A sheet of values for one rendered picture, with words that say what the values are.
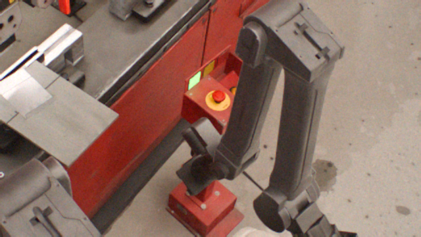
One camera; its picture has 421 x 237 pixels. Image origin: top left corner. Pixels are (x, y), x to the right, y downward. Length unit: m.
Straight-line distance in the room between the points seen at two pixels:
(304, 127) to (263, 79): 0.10
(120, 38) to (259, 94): 0.89
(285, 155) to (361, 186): 1.70
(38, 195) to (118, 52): 1.12
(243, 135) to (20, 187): 0.50
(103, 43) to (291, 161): 0.91
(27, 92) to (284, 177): 0.73
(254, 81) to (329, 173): 1.75
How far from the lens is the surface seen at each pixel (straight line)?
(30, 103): 1.55
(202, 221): 2.37
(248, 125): 1.07
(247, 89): 1.01
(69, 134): 1.49
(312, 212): 1.15
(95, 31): 1.85
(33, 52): 1.65
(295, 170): 1.06
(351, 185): 2.72
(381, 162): 2.82
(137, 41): 1.83
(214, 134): 1.25
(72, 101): 1.55
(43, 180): 0.72
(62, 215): 0.71
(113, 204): 2.46
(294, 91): 0.93
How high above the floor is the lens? 2.25
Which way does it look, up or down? 55 degrees down
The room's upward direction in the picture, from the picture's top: 11 degrees clockwise
